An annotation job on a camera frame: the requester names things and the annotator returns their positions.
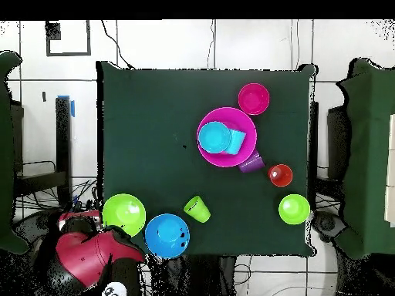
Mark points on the large green bowl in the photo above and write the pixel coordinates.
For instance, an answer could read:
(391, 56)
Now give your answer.
(124, 212)

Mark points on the large blue bowl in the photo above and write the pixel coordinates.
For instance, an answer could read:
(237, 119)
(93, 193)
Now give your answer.
(167, 236)

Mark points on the green cup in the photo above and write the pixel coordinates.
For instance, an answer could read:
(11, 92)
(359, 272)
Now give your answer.
(197, 209)

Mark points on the small cyan bowl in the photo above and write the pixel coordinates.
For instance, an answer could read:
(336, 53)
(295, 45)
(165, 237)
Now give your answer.
(214, 137)

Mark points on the blue cup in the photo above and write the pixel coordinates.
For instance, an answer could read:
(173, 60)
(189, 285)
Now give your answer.
(237, 141)

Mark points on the large pink bowl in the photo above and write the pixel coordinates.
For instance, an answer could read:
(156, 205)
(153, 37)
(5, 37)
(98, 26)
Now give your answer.
(247, 154)

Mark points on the purple cup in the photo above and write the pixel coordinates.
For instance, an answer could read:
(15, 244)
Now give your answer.
(254, 163)

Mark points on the small magenta bowl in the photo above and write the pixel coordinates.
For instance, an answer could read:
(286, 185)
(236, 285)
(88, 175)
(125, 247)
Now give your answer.
(253, 98)

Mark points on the small green bowl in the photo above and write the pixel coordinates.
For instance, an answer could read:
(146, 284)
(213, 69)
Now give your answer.
(294, 209)

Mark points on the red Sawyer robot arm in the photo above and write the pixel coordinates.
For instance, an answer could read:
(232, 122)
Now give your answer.
(89, 256)

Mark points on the stack of white boxes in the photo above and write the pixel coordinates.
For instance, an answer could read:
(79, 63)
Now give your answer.
(391, 169)

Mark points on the grey chair base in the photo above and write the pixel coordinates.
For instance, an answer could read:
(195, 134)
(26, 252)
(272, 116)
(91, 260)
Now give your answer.
(327, 223)
(31, 225)

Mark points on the black metal stand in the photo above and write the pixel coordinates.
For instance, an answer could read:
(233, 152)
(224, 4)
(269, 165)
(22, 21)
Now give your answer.
(63, 148)

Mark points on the green cloth side table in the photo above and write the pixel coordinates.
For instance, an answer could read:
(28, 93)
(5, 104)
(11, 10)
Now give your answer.
(6, 154)
(370, 154)

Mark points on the black box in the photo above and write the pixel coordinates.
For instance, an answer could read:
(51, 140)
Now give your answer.
(17, 138)
(338, 145)

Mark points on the blue tape strip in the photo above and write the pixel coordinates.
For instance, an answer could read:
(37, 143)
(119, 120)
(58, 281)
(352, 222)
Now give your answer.
(72, 108)

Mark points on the dark green tablecloth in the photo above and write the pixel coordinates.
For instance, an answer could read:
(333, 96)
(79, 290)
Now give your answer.
(154, 98)

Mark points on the orange red cup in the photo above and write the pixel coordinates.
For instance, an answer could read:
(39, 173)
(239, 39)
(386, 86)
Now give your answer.
(280, 175)

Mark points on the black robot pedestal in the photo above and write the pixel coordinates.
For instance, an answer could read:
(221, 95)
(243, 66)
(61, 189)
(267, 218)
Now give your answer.
(200, 277)

